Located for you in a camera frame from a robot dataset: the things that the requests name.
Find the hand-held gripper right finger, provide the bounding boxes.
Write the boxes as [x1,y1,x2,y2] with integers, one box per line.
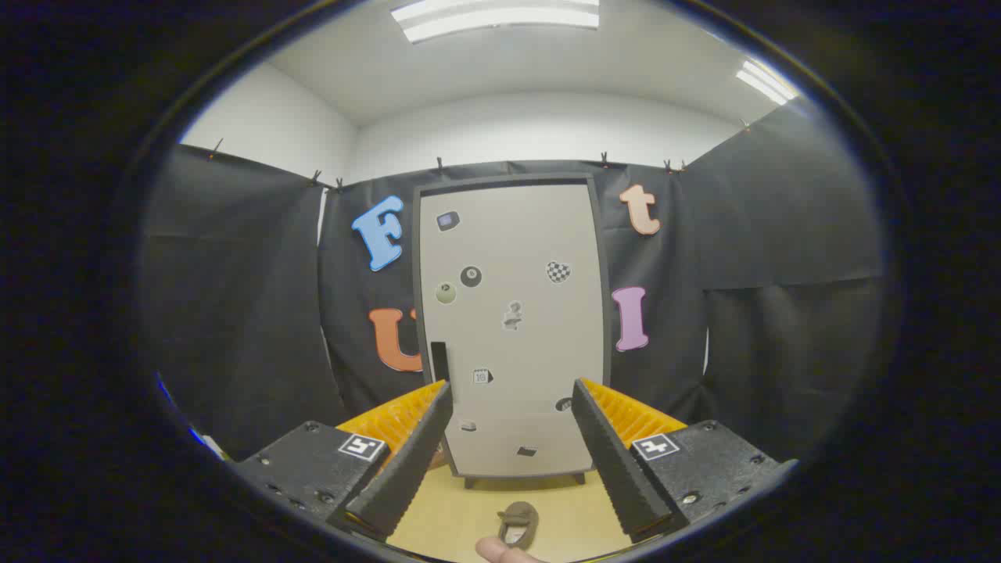
[570,378,799,543]

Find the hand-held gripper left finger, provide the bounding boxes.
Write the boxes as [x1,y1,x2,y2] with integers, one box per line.
[233,380,455,542]

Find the brown fuzzy slipper shoe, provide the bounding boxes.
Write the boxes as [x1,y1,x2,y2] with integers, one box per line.
[497,501,540,550]

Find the grey shoe cabinet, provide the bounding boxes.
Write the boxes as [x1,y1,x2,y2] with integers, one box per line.
[412,174,612,489]

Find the white cluttered desk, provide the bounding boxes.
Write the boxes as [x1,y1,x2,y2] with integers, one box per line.
[188,426,229,462]

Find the black backdrop cloth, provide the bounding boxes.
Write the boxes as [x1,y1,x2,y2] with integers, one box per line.
[145,98,884,464]

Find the narrow ceiling light panel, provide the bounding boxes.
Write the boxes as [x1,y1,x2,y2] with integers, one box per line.
[735,59,799,106]

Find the wide ceiling light panel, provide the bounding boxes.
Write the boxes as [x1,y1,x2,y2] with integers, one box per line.
[390,0,601,45]

